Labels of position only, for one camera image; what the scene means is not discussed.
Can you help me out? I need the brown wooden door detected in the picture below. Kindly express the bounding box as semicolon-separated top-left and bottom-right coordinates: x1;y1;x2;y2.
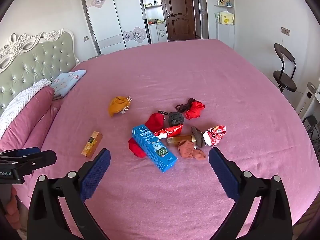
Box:
159;0;197;42

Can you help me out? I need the blue cardboard box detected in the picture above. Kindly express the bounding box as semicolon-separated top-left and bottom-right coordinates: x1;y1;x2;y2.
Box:
132;124;178;173

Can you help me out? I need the white open shelf unit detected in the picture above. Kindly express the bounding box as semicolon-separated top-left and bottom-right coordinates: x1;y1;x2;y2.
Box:
137;0;168;44

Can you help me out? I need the black box device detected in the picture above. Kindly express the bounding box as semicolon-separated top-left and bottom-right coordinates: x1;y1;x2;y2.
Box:
302;115;320;140

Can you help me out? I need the red snack wrapper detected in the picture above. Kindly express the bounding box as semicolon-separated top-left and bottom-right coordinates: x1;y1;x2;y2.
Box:
154;124;184;139

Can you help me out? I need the white air purifier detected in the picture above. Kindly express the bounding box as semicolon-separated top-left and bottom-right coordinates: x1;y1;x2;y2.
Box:
299;81;320;120

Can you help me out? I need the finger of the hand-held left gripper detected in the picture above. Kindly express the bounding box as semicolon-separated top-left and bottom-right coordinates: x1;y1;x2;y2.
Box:
14;150;57;174
0;147;42;158

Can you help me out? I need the red white wrapper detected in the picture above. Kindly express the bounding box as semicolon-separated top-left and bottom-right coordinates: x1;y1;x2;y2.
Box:
202;125;227;147

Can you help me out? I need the white fleece blanket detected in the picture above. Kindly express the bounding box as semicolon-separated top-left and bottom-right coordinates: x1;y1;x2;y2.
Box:
0;79;52;138

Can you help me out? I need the dark grey knit sock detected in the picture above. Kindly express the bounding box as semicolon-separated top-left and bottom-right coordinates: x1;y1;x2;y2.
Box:
168;111;185;127

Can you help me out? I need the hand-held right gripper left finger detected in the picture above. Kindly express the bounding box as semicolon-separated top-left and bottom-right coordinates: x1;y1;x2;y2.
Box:
28;148;112;240

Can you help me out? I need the white flower wardrobe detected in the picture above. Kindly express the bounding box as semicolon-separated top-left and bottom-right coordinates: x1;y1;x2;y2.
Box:
80;0;150;55

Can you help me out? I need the yellow green box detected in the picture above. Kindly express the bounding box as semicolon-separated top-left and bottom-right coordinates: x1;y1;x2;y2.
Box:
215;11;235;25

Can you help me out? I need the gold cardboard box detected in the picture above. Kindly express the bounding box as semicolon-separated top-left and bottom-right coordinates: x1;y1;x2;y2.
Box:
81;131;103;159

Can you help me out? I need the red sock pair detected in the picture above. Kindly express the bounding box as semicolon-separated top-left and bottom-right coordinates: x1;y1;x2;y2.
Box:
128;110;167;158

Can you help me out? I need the mustard yellow cloth pouch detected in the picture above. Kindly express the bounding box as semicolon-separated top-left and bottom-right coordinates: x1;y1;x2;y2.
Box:
108;95;132;118

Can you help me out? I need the red and black cloth bundle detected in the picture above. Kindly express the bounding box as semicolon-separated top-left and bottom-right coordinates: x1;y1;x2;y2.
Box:
175;98;206;120

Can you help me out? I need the green tufted headboard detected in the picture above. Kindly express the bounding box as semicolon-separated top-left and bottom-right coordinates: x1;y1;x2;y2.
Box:
0;29;80;117

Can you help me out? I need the white corner shelf unit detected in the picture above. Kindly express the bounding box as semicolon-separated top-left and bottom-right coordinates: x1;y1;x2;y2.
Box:
212;0;236;49

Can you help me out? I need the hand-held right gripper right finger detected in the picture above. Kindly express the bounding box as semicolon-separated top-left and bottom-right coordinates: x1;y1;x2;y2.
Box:
208;147;293;240

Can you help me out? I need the folded pink quilt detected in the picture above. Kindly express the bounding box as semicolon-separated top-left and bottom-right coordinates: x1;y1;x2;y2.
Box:
0;86;62;153

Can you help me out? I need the pink bed sheet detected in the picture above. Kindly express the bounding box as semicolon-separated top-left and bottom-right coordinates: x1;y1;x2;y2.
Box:
12;39;318;240

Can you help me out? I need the terracotta sock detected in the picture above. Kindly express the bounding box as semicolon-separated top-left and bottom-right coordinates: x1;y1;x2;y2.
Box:
177;140;196;159
192;148;207;162

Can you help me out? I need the black round chair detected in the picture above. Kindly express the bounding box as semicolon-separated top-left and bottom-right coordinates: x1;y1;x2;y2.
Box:
272;43;297;93

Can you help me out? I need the brown lettered sock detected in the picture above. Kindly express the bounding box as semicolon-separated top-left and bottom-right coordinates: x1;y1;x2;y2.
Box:
191;126;207;148

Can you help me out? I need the person's left hand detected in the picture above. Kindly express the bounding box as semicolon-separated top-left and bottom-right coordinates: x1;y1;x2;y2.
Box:
4;187;21;230

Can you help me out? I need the amber liquid bottle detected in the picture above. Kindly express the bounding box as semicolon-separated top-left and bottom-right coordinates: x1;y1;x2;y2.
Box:
167;134;198;147

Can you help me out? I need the blue patterned pillow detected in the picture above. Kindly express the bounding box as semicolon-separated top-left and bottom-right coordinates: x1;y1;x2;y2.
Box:
50;69;87;100

